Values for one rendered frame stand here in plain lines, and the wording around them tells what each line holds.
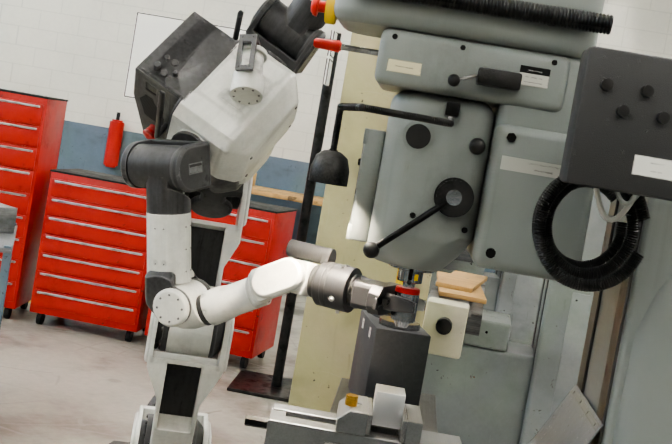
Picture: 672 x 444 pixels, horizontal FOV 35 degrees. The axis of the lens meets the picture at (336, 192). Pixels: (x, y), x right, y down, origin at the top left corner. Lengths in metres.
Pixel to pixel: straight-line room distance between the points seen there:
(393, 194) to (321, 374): 1.97
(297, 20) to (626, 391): 1.05
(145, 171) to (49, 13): 9.64
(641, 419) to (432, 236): 0.47
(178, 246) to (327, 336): 1.69
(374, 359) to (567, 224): 0.58
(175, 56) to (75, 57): 9.36
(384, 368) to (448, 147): 0.58
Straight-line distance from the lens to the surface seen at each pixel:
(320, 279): 2.03
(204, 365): 2.60
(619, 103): 1.65
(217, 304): 2.14
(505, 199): 1.88
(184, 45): 2.29
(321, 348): 3.79
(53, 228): 7.01
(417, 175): 1.90
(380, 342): 2.25
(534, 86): 1.88
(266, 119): 2.24
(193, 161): 2.14
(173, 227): 2.15
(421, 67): 1.88
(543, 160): 1.88
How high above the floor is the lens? 1.53
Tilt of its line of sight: 3 degrees down
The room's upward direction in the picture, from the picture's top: 10 degrees clockwise
